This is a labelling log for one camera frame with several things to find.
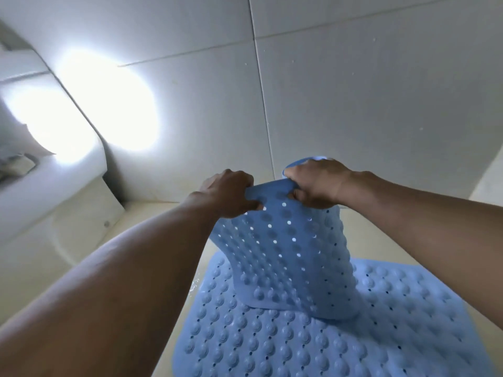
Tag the person's left hand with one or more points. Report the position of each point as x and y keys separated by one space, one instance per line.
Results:
x=224 y=192

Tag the person's right hand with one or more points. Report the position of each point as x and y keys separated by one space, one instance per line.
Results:
x=320 y=183

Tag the person's left fingers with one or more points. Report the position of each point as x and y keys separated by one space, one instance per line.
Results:
x=247 y=192

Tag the person's right fingers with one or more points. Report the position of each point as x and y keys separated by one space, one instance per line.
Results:
x=296 y=188

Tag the blue suction cup bath mat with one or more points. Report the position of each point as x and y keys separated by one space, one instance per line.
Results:
x=294 y=294

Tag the person's right forearm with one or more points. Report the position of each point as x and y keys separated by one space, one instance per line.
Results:
x=428 y=227

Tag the person's left forearm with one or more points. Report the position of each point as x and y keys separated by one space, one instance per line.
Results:
x=114 y=286

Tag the white bathtub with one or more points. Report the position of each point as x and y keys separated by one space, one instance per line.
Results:
x=47 y=200

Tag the grey cloth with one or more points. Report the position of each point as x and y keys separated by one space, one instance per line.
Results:
x=15 y=162

